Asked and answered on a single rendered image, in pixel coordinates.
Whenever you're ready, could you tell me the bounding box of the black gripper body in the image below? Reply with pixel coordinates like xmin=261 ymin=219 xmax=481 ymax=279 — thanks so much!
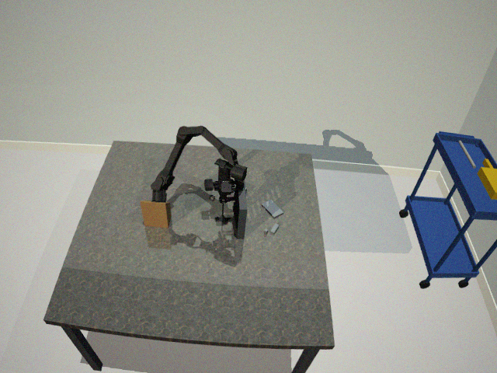
xmin=204 ymin=173 xmax=244 ymax=191

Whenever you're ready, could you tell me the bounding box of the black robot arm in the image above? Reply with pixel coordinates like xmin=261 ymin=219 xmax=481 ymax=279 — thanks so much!
xmin=151 ymin=125 xmax=247 ymax=203

